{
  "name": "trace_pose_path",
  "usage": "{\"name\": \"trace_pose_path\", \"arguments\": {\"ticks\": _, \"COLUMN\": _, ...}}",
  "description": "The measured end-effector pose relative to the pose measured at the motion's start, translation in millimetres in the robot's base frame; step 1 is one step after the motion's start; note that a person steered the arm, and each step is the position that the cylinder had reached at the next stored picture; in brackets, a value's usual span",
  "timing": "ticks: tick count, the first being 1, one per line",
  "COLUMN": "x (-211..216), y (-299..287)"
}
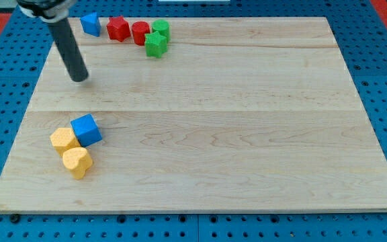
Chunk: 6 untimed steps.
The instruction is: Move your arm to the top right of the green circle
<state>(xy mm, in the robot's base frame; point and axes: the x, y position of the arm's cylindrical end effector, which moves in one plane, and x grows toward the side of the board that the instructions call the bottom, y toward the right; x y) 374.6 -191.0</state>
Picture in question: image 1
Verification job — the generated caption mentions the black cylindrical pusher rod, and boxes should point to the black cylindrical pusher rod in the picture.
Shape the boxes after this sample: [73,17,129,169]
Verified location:
[48,18,89,82]

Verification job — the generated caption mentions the blue triangle block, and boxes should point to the blue triangle block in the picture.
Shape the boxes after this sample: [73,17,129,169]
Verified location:
[80,12,101,37]

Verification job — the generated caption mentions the red star block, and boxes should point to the red star block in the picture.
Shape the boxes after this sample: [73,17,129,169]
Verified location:
[106,16,131,42]

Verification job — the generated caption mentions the blue cube block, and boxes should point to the blue cube block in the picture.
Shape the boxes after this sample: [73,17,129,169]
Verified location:
[70,114,102,147]

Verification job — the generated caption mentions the yellow hexagon block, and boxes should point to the yellow hexagon block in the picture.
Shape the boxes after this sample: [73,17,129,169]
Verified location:
[50,128,81,157]

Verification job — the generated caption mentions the red cylinder block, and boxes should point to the red cylinder block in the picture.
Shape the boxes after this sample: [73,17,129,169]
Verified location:
[132,21,150,46]

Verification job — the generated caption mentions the green star block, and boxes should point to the green star block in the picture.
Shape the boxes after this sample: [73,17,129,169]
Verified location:
[144,32,167,58]

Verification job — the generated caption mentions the yellow heart block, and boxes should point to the yellow heart block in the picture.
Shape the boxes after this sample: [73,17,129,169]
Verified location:
[62,147,93,179]

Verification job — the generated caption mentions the green cylinder block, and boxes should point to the green cylinder block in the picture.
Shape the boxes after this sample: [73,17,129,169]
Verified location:
[152,19,171,42]

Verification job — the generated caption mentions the wooden board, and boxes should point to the wooden board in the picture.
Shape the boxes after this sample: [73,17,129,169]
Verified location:
[0,17,387,214]

